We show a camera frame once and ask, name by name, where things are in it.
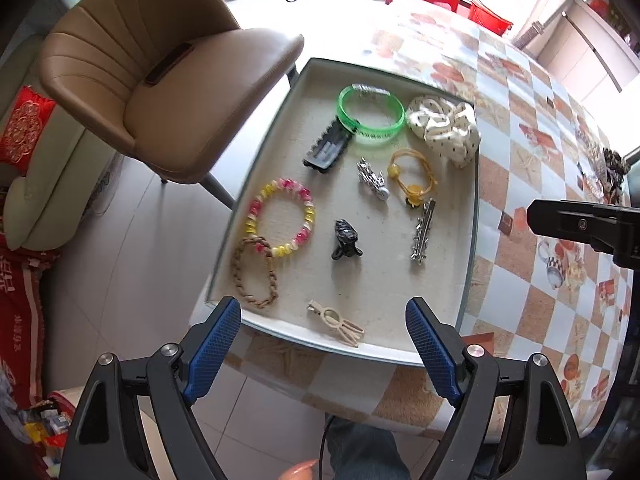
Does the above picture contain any beige cutout hair clip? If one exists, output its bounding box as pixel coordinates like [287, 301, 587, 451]
[306, 299, 366, 348]

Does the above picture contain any yellow beaded hair tie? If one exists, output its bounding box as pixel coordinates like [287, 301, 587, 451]
[388, 147, 441, 209]

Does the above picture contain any pink yellow spiral hair tie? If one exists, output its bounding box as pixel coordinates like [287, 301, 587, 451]
[245, 177, 317, 257]

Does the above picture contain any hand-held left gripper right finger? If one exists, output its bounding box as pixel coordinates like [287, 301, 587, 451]
[405, 297, 588, 480]

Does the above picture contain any black wavy hair clip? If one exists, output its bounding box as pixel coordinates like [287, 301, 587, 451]
[302, 116, 357, 175]

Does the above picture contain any tan leather chair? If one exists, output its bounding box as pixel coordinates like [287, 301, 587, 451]
[39, 0, 306, 211]

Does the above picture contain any pile of mixed hair accessories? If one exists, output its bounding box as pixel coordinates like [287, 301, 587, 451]
[575, 130, 631, 206]

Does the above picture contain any white cabinet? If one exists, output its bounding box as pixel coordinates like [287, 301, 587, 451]
[525, 0, 640, 96]

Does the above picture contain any red printed cloth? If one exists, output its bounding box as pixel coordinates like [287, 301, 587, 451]
[0, 247, 61, 411]

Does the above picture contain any silver pearl hair clip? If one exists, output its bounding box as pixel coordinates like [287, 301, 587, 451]
[356, 157, 392, 202]

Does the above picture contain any pile of small packets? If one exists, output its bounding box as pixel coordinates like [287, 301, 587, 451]
[0, 392, 76, 461]

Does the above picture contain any person's jeans leg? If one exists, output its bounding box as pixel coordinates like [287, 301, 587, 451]
[325, 415, 411, 480]

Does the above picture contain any green translucent bangle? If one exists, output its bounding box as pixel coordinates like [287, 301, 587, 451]
[336, 82, 406, 147]

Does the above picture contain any long silver hair clip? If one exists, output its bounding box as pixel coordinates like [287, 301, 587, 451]
[411, 199, 437, 263]

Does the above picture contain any white dotted scrunchie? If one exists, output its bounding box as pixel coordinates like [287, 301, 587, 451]
[405, 94, 482, 168]

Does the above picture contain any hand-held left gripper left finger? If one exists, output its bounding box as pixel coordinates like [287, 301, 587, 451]
[60, 296, 242, 480]

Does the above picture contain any small black claw clip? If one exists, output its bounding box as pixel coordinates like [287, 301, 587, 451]
[328, 218, 362, 262]

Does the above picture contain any brown braided hair tie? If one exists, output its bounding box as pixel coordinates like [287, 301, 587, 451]
[232, 236, 280, 311]

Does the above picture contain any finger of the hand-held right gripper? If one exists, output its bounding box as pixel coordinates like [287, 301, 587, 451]
[528, 199, 640, 268]

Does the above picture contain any red patterned cushion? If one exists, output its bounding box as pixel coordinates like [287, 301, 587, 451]
[0, 85, 57, 167]

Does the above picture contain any cream sofa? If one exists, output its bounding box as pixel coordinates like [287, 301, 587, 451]
[0, 30, 126, 253]

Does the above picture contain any grey shallow tray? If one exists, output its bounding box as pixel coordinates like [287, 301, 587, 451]
[190, 57, 481, 367]

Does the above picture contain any red bucket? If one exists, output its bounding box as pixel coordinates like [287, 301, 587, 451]
[467, 0, 515, 36]

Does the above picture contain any checkered printed tablecloth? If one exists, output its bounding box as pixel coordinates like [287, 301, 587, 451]
[222, 2, 636, 436]

